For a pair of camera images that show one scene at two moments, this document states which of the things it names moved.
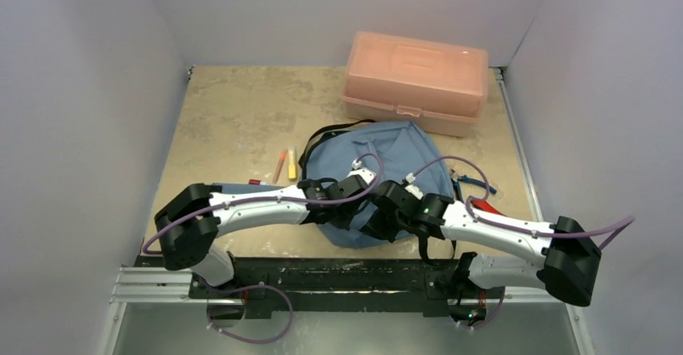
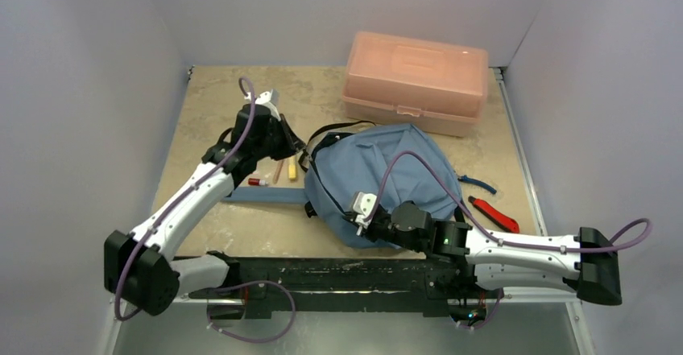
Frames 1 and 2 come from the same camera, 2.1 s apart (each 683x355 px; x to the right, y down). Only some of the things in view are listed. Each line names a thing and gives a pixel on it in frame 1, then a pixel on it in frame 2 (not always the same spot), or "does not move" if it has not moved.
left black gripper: [344, 222] to [291, 142]
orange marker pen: [281, 161] does not move
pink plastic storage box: [440, 87] does not move
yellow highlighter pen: [291, 163] does not move
